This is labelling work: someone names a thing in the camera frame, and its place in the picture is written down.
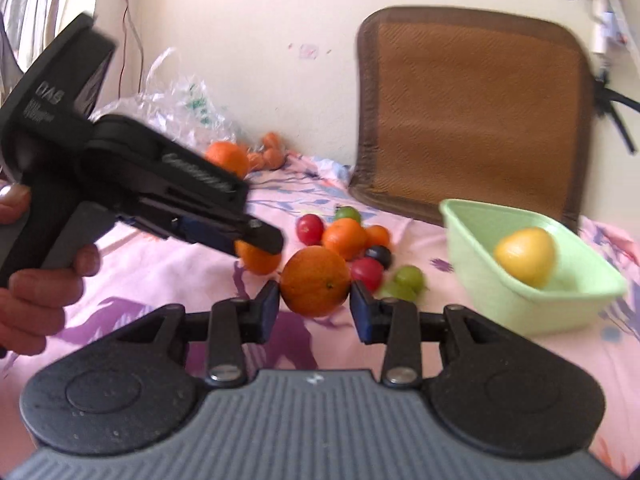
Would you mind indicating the person's left hand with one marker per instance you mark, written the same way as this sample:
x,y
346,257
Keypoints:
x,y
40,300

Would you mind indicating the dark purple plum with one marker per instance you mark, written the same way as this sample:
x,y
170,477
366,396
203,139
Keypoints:
x,y
380,255

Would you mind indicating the small wall sticker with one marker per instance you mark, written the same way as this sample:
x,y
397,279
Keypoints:
x,y
307,51

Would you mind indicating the clear plastic bag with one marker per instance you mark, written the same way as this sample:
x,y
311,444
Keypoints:
x,y
170,105

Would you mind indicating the large orange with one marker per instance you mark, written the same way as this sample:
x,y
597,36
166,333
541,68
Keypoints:
x,y
315,280

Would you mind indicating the brown woven seat mat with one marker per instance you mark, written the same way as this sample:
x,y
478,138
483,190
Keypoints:
x,y
475,110

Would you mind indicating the light green plastic basin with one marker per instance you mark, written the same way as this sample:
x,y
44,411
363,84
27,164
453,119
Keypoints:
x,y
480,280

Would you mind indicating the round red cherry tomato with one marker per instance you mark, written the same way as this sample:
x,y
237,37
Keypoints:
x,y
310,228

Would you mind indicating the pink printed bedsheet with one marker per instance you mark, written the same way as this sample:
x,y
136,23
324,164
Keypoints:
x,y
150,270

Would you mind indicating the yellow lemon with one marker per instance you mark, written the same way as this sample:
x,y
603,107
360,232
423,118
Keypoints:
x,y
525,256

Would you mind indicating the small orange kumquat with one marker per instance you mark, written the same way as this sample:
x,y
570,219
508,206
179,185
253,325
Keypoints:
x,y
378,235

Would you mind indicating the orange with green stem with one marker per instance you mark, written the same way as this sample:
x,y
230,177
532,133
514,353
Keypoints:
x,y
227,157

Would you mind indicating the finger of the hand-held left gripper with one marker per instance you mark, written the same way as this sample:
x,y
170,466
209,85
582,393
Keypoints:
x,y
220,230

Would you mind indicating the medium orange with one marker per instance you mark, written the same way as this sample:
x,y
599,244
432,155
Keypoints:
x,y
257,263

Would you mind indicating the green grape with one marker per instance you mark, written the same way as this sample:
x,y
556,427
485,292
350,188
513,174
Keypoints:
x,y
397,291
410,276

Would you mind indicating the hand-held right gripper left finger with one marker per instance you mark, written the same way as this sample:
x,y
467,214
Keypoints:
x,y
270,307

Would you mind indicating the flat mandarin orange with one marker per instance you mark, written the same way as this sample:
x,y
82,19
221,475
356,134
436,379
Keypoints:
x,y
345,237

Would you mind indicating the orange plush toy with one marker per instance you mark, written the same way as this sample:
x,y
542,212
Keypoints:
x,y
272,153

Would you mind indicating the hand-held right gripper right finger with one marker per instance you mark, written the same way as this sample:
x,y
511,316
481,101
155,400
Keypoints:
x,y
361,316

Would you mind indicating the crossed black tape strips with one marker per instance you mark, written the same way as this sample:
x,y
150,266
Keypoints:
x,y
607,97

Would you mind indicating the white power strip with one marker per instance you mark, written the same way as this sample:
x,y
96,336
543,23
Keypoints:
x,y
600,40

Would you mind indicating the green round fruit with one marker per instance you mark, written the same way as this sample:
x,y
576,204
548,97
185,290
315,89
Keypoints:
x,y
350,213

